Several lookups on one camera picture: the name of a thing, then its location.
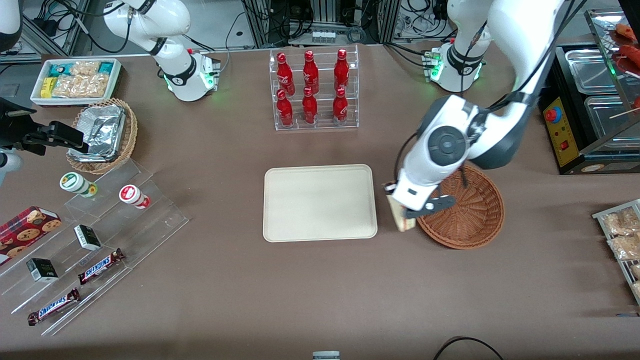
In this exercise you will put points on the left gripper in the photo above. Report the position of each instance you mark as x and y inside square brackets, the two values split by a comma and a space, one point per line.
[388, 191]

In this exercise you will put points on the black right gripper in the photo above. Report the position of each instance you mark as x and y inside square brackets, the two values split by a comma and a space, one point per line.
[16, 128]

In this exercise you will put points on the triangle sandwich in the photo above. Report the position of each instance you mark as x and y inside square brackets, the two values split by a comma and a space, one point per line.
[402, 223]

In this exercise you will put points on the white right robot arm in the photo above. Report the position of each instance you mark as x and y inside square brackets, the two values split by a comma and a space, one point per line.
[175, 70]

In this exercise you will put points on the round brown wicker basket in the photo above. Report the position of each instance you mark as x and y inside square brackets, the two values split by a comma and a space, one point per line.
[475, 215]

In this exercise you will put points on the light wicker basket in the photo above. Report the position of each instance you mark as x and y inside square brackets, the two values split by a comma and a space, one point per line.
[131, 130]

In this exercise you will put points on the beige plastic tray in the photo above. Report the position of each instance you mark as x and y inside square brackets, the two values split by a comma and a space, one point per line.
[320, 202]

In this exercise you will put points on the tray of packaged crackers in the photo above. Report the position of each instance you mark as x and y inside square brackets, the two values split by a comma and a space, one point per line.
[600, 216]

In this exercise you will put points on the white snack bin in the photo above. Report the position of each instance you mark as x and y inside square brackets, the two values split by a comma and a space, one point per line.
[35, 95]

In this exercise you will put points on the green lid cup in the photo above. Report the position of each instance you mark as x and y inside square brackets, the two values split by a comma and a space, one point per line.
[72, 182]

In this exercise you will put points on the aluminium foil container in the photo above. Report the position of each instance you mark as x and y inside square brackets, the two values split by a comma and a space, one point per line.
[100, 130]

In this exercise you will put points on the yellow snack packet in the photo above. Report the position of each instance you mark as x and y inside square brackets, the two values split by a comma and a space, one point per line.
[47, 87]

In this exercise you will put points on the large clear cracker bag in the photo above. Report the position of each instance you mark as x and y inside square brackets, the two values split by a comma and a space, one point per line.
[80, 86]

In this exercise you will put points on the teal snack packet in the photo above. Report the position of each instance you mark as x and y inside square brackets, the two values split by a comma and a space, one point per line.
[105, 68]
[57, 70]

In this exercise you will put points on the small clear cracker bag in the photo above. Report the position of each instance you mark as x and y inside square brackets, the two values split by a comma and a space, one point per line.
[86, 67]

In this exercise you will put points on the red cookie box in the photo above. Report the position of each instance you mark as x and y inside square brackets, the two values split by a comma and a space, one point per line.
[25, 230]

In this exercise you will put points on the red lid cup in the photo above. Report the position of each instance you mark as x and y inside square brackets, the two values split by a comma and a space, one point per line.
[131, 194]

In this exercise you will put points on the small black box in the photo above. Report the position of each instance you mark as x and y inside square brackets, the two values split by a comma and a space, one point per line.
[87, 237]
[42, 270]

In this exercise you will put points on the clear acrylic stepped stand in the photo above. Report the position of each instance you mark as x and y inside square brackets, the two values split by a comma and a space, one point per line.
[150, 220]

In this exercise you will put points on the clear acrylic bottle rack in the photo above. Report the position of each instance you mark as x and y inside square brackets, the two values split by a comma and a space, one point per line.
[322, 125]

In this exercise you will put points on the red cola bottle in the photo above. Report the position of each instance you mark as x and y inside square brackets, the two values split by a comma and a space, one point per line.
[285, 110]
[310, 72]
[309, 107]
[285, 72]
[340, 106]
[341, 70]

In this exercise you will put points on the Snickers chocolate bar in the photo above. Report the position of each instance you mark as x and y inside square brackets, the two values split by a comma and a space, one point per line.
[100, 266]
[54, 306]

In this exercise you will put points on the black food warmer yellow panel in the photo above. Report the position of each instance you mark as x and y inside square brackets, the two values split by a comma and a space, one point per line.
[562, 135]

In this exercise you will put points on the small grey device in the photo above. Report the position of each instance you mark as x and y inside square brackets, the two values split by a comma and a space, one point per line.
[326, 355]

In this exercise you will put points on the clear fried snack bag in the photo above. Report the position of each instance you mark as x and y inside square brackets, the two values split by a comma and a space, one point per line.
[620, 222]
[625, 247]

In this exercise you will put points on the steel warmer pan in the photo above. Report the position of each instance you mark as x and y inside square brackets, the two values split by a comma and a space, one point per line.
[590, 72]
[607, 122]

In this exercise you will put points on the white power strip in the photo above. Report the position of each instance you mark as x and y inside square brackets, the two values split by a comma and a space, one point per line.
[322, 36]

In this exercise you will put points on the orange sausage on skewer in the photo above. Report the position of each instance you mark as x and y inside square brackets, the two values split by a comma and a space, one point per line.
[631, 52]
[626, 31]

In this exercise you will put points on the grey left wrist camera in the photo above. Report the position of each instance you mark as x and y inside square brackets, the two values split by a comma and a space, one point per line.
[390, 189]

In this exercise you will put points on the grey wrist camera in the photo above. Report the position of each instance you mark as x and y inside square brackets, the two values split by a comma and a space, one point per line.
[390, 189]
[9, 167]

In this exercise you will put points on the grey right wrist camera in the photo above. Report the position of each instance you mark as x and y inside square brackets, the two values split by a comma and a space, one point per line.
[9, 167]

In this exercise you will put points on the aluminium frame structure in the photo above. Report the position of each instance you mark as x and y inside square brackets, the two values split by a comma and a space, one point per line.
[260, 25]

